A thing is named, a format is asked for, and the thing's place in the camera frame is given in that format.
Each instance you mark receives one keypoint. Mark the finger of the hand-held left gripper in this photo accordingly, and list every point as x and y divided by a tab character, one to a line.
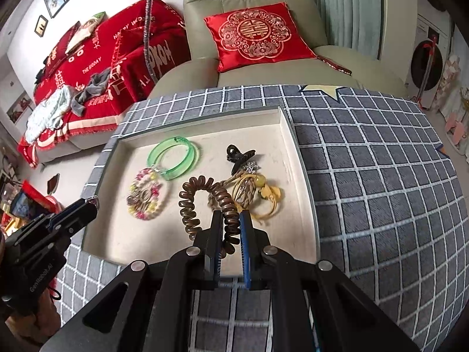
78	214

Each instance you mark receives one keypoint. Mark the red embroidered cushion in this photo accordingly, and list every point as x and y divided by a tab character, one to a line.
256	33

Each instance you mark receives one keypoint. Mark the pink white flower decoration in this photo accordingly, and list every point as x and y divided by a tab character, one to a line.
452	75

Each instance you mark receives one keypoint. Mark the green white printed pillow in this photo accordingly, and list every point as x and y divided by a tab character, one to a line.
86	31

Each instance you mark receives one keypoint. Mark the white washing machine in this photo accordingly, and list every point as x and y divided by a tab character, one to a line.
421	62

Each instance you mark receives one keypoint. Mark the red printed blanket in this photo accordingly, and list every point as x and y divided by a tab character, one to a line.
102	62

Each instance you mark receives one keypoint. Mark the red sequined cloth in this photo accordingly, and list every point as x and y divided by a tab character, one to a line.
335	64

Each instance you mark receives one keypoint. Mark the grey jewelry tray cream lining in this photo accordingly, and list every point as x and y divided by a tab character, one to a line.
121	234

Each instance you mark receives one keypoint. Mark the silver hair clip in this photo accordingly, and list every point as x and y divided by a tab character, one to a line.
251	167
141	194

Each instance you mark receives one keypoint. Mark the person's left forearm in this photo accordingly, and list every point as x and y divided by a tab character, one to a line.
36	322

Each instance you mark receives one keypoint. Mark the pale mint cloth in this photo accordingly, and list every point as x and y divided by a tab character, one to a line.
51	113

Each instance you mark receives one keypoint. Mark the red gift box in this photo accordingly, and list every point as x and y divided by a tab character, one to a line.
34	192

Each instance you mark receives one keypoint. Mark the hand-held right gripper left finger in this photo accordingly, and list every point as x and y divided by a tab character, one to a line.
218	260

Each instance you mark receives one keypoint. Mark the grey crumpled cloth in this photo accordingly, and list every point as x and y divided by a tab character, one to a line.
91	88

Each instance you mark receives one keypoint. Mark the black hair claw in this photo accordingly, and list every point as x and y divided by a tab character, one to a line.
234	154

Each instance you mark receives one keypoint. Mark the pale blue curtain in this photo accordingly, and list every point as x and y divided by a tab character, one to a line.
340	7

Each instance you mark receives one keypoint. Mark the grey checked tablecloth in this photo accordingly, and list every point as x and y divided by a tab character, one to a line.
366	190

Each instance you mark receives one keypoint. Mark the beige sofa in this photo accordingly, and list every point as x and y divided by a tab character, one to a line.
91	137

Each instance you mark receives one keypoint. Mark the green translucent bangle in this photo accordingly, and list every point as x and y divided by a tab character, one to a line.
175	173

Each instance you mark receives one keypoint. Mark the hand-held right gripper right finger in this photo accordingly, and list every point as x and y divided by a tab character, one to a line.
245	260

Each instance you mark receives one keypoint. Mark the yellow felt star patch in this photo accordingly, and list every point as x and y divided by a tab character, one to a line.
320	90

